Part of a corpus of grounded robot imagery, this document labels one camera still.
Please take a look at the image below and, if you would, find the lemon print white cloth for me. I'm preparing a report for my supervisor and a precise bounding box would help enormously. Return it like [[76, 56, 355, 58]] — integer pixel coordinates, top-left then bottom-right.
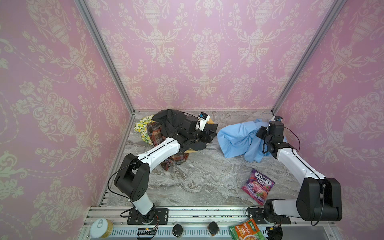
[[134, 115, 156, 146]]

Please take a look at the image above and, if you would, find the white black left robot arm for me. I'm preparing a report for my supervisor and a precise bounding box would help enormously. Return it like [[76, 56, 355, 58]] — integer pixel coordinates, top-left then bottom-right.
[[111, 109, 218, 222]]

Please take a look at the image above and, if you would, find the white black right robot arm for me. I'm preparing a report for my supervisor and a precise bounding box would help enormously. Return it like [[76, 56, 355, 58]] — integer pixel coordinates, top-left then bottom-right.
[[257, 120, 343, 223]]

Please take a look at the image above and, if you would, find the red brown plaid cloth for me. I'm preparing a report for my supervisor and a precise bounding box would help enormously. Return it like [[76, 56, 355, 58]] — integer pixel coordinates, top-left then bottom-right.
[[145, 122, 190, 171]]

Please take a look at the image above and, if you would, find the purple Fox's candy bag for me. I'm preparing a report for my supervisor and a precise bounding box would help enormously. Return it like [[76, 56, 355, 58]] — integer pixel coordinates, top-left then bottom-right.
[[242, 169, 275, 206]]

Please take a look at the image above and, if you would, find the aluminium front frame rail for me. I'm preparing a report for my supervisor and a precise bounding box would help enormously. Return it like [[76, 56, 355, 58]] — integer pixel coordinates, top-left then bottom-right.
[[78, 206, 343, 240]]

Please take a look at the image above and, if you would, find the dark grey cloth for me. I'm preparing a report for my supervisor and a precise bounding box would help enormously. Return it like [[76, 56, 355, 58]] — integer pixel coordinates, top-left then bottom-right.
[[152, 109, 198, 152]]

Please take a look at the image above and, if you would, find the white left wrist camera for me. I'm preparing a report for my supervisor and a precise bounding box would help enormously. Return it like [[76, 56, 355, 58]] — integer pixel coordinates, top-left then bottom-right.
[[197, 112, 210, 132]]

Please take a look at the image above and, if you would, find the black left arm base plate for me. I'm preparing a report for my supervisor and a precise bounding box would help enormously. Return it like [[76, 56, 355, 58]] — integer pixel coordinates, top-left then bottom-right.
[[127, 208, 169, 225]]

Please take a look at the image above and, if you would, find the light blue cloth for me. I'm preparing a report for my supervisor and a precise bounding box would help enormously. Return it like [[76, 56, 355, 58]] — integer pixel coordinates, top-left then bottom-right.
[[217, 119, 271, 163]]

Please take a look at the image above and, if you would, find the grey aluminium right corner post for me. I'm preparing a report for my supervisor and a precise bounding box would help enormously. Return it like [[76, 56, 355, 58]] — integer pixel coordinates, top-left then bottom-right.
[[271, 0, 347, 116]]

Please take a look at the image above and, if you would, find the grey aluminium corner post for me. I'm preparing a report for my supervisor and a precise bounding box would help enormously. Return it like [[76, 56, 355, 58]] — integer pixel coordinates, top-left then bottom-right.
[[271, 0, 347, 116], [74, 0, 135, 116]]

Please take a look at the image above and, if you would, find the black round knob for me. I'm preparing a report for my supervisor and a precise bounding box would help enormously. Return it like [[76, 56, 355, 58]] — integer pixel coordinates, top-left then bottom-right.
[[208, 221, 220, 237], [172, 224, 184, 239]]

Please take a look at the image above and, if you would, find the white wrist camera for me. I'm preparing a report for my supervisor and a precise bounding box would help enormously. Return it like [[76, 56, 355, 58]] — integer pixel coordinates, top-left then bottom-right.
[[273, 116, 283, 122], [197, 112, 210, 132]]

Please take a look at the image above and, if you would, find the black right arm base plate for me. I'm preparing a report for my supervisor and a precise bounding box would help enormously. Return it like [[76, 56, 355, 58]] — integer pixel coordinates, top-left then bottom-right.
[[245, 207, 291, 225]]

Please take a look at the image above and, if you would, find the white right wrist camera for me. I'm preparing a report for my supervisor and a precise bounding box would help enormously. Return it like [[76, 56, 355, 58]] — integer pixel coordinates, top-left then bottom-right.
[[273, 116, 283, 122]]

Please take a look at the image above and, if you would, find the green orange snack packet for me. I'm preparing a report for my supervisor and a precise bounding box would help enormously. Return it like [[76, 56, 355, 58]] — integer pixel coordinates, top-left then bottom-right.
[[230, 219, 266, 240]]

